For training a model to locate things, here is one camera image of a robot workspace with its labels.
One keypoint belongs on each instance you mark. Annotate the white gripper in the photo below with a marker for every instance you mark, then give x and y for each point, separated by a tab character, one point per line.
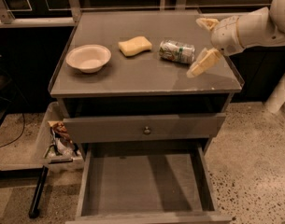
224	36

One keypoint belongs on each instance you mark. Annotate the green white 7up can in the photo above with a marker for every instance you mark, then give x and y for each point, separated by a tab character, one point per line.
177	52

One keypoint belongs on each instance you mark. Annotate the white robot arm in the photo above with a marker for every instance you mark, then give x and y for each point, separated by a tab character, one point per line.
264	27

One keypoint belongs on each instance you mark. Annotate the grey top drawer with knob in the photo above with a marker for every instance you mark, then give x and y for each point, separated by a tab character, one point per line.
143	128

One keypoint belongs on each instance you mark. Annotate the grey wooden drawer cabinet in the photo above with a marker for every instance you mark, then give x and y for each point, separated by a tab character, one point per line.
144	84

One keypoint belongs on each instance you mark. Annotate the grey open middle drawer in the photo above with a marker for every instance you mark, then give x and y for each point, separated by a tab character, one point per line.
146	183

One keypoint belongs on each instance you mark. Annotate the yellow sponge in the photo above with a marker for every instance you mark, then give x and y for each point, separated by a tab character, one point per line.
134	46

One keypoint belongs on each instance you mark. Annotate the white paper bowl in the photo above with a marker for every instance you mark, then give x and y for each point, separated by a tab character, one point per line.
88	58

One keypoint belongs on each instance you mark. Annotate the clear plastic bin with snacks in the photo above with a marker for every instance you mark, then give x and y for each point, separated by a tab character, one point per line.
51	149

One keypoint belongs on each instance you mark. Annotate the white metal railing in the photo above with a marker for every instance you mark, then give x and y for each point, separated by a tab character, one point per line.
7	18

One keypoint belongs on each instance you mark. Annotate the black metal leg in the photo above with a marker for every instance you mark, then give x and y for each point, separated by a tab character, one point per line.
33	211

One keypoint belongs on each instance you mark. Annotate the white cylindrical post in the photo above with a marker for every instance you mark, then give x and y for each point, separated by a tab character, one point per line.
277	98

